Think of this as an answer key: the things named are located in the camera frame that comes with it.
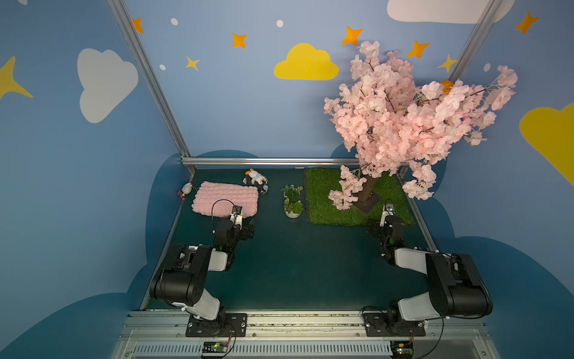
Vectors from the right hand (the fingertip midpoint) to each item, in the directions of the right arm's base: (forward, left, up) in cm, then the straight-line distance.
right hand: (386, 217), depth 94 cm
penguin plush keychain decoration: (+21, +61, -1) cm, 64 cm away
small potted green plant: (+5, +41, -2) cm, 41 cm away
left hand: (-3, +63, +1) cm, 63 cm away
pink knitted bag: (-11, +65, +23) cm, 70 cm away
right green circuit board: (-46, +2, -8) cm, 46 cm away
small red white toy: (+12, +94, -3) cm, 95 cm away
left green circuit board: (-49, +63, -7) cm, 80 cm away
